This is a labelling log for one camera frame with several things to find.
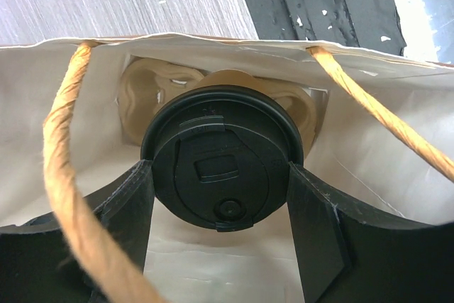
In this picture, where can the brown paper bag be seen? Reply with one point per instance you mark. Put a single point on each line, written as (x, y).
(78, 204)

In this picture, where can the brown paper coffee cup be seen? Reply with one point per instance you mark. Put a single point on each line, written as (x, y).
(230, 77)

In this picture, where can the black cup lid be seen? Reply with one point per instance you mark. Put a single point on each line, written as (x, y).
(220, 156)

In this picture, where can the white slotted cable duct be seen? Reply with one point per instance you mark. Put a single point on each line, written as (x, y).
(416, 30)

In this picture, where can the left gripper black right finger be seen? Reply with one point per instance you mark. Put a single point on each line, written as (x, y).
(350, 251)

